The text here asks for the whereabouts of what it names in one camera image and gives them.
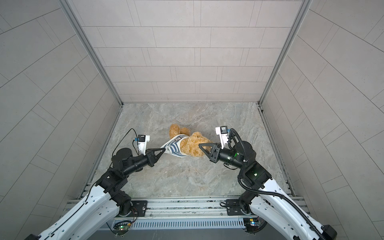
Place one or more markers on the right aluminium corner post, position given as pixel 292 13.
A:
pixel 290 38

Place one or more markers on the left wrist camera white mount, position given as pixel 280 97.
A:
pixel 141 141

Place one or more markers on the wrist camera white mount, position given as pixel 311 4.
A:
pixel 223 134
pixel 141 141

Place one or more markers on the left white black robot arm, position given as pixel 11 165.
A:
pixel 104 201

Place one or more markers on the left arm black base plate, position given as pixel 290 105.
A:
pixel 133 209

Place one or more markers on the blue white striped knit sweater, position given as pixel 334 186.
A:
pixel 173 146

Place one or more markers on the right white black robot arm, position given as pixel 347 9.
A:
pixel 265 198

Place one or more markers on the right small circuit board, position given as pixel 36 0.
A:
pixel 252 225

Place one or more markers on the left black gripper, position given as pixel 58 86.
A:
pixel 149 158

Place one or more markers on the aluminium corner post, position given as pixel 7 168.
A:
pixel 88 47
pixel 290 38

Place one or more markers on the left aluminium corner post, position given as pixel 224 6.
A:
pixel 88 47

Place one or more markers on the small circuit board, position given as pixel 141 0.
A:
pixel 123 226
pixel 252 225

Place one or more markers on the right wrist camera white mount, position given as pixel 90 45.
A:
pixel 223 134

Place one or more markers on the brown teddy bear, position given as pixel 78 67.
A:
pixel 189 144

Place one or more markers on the aluminium mounting rail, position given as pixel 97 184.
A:
pixel 198 207

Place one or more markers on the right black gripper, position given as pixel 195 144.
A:
pixel 213 157

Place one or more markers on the left small circuit board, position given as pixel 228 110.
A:
pixel 123 226

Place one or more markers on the white ventilation grille strip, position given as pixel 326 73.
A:
pixel 188 224

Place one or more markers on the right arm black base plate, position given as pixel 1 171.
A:
pixel 234 208

